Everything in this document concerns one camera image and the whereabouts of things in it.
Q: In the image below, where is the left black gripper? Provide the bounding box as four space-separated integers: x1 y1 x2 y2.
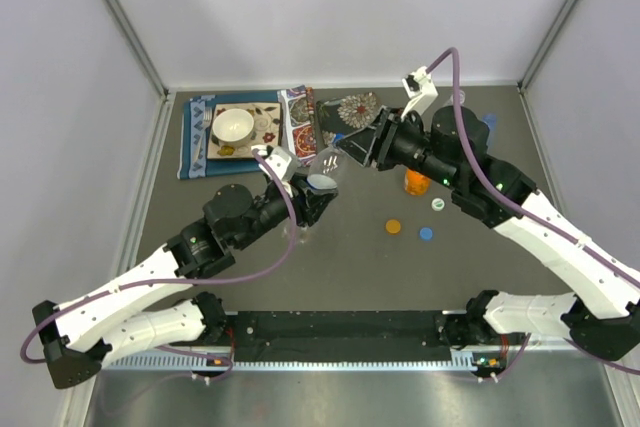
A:
234 173 337 252

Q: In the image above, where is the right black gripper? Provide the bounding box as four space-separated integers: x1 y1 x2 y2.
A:
335 106 460 191

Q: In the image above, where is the red-blue label water bottle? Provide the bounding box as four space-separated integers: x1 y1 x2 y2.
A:
307 145 349 190

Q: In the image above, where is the orange juice bottle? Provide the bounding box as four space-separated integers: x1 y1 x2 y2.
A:
404 169 431 196

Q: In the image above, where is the orange bottle cap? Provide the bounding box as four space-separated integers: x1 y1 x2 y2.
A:
385 219 402 235

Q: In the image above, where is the white green bottle cap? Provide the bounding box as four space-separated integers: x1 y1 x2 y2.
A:
431 198 446 212

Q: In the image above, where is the blue bottle cap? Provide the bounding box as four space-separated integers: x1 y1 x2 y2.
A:
419 227 434 241

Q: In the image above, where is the green label water bottle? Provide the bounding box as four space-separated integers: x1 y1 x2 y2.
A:
444 90 465 107

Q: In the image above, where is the blue label water bottle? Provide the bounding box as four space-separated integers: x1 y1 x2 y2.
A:
482 113 497 145

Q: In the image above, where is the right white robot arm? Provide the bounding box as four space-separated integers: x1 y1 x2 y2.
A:
335 106 639 361

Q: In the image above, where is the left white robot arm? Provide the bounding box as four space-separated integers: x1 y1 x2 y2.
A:
32 173 338 390

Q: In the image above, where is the beige floral square plate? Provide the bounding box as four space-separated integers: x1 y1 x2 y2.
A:
207 102 282 161

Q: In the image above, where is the cream ceramic bowl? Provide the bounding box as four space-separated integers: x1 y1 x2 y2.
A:
211 108 254 147

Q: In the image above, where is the blue patterned placemat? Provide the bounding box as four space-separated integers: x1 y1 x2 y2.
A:
178 86 320 181

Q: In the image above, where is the silver fork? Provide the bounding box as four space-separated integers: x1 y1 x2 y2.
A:
192 107 213 167

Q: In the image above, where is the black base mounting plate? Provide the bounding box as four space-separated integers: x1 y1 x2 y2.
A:
214 311 478 363

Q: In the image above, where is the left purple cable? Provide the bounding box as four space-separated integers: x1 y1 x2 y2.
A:
19 151 299 363

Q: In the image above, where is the purple cable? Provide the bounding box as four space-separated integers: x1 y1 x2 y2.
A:
427 47 640 382
19 151 299 363

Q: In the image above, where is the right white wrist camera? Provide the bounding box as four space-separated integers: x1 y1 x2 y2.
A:
401 66 438 119

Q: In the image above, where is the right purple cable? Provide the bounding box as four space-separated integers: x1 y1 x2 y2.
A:
427 47 640 382

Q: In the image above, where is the aluminium slotted rail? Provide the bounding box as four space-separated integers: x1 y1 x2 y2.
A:
107 310 626 373

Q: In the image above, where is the right aluminium corner post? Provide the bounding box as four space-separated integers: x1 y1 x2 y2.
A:
517 0 581 92

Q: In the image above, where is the aluminium corner post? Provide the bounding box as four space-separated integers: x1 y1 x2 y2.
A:
517 0 581 92
102 0 168 98

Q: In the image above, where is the left aluminium corner post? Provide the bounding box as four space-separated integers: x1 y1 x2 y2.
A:
102 0 168 98

